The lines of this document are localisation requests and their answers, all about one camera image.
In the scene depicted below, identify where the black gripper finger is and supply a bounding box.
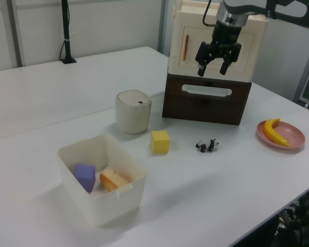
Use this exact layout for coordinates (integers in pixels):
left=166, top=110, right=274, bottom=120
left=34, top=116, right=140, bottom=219
left=219, top=43, right=243, bottom=76
left=195, top=41, right=217, bottom=77

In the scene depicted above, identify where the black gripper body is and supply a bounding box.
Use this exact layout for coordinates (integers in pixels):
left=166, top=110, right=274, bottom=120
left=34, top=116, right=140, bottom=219
left=211, top=22, right=245, bottom=58

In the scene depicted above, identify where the brown drawer with white handle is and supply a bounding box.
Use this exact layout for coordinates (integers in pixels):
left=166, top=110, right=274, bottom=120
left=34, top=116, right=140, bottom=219
left=166, top=76, right=251, bottom=103

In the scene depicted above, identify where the cream plastic storage box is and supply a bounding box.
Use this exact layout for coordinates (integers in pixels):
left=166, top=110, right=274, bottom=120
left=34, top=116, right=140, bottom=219
left=167, top=0, right=269, bottom=83

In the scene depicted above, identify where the dark brown wooden cabinet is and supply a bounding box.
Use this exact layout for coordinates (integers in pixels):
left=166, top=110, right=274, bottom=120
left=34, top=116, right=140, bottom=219
left=161, top=73, right=252, bottom=126

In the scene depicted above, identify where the yellow toy banana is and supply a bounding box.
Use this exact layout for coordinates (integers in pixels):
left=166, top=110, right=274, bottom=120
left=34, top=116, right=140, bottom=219
left=263, top=118, right=290, bottom=147

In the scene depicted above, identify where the panda toy figurine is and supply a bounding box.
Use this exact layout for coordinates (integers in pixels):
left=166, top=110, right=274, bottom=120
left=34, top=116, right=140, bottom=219
left=195, top=138, right=220, bottom=153

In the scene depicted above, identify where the cream lidded trash can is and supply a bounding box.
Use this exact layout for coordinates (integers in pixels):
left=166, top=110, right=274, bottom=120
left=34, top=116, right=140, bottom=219
left=115, top=89, right=152, bottom=135

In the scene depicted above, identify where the pink plate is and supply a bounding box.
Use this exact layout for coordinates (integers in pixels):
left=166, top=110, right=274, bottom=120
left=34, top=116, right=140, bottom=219
left=256, top=120, right=306, bottom=154

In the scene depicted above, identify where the yellow foam cube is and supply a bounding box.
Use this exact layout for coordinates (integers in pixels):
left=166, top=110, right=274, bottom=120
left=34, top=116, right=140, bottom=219
left=150, top=130, right=170, bottom=154

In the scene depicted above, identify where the black pole stand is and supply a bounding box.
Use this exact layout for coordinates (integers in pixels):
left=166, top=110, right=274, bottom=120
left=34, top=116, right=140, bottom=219
left=59, top=0, right=77, bottom=64

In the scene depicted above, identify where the toy bread piece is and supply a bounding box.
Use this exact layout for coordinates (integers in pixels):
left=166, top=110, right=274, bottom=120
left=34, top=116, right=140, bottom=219
left=99, top=167, right=131, bottom=192

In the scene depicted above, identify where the purple foam cube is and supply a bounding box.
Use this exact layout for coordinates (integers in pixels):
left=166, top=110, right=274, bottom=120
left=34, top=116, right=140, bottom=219
left=73, top=163, right=96, bottom=193

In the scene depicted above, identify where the black mesh chair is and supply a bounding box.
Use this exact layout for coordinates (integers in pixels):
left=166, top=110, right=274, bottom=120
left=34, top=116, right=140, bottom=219
left=272, top=184, right=309, bottom=247

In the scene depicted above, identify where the white plastic bin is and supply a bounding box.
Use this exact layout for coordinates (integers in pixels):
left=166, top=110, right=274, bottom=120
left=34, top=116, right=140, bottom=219
left=57, top=133, right=147, bottom=227

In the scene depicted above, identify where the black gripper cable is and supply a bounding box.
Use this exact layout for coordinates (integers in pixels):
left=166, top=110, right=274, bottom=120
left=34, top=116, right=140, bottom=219
left=202, top=0, right=217, bottom=27

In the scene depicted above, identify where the brown drawer without handle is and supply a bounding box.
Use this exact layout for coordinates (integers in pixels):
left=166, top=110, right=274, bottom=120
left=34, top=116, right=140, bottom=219
left=163, top=95, right=248, bottom=124

